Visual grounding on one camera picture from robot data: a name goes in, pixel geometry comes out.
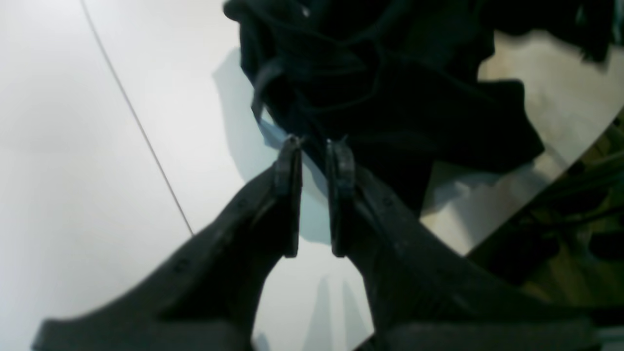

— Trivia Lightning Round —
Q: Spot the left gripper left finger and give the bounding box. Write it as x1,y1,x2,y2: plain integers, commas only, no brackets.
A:
33,136,302,351

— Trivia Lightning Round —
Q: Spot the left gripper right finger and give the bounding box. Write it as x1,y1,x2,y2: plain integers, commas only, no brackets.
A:
326,141,600,351

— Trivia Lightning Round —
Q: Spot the black printed t-shirt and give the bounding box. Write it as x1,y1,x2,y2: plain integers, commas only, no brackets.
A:
224,0,623,211

